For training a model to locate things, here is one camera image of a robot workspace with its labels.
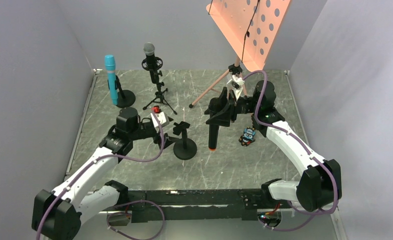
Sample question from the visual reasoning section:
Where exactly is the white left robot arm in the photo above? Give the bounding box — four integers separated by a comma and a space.
31, 105, 173, 240

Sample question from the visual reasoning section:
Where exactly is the black round-base mic stand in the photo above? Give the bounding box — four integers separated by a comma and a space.
115, 75, 136, 109

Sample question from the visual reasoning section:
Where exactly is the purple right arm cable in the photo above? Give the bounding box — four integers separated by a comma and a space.
242, 70, 340, 232

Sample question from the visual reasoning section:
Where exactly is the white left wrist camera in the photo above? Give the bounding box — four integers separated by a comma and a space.
150, 105, 170, 129

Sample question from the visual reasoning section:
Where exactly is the black tripod shock-mount stand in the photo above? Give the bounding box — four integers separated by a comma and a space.
141, 57, 178, 115

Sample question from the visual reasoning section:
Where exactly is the black microphone orange end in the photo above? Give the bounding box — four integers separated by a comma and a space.
207, 97, 223, 151

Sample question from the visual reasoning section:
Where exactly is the cartoon monster sticker toy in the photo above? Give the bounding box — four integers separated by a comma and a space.
238, 127, 256, 147

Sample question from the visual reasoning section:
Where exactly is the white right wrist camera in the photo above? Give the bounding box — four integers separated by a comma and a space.
226, 73, 245, 100

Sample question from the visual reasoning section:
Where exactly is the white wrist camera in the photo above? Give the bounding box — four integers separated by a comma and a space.
150, 105, 170, 129
226, 73, 245, 100

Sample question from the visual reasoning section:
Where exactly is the aluminium frame rail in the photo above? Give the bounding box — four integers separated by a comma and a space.
37, 188, 346, 240

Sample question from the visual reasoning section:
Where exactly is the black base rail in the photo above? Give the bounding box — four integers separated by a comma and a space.
93, 188, 293, 223

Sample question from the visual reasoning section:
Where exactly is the black glitter microphone silver head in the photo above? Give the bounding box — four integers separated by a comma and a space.
143, 42, 159, 84

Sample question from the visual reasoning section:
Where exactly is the blue toy microphone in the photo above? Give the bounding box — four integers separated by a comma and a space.
104, 54, 118, 106

